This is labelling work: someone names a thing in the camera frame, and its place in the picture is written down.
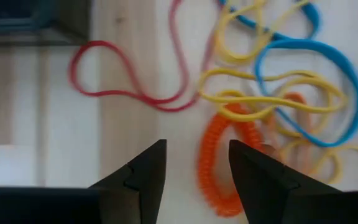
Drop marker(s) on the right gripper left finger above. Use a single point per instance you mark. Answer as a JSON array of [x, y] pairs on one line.
[[151, 174]]

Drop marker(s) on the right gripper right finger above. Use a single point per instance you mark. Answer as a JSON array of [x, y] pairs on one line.
[[259, 180]]

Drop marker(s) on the orange coil wristband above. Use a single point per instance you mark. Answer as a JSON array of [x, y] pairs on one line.
[[208, 174]]

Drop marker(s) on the yellow rubber band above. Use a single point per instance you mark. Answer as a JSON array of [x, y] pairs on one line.
[[336, 177], [259, 100], [228, 57]]

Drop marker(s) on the blue rubber band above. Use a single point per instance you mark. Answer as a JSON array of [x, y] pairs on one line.
[[312, 15], [356, 93]]

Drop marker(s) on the red rubber band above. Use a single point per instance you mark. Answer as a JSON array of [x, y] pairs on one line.
[[98, 43]]

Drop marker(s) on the black plastic basket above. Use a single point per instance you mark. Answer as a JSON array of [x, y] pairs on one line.
[[26, 15]]

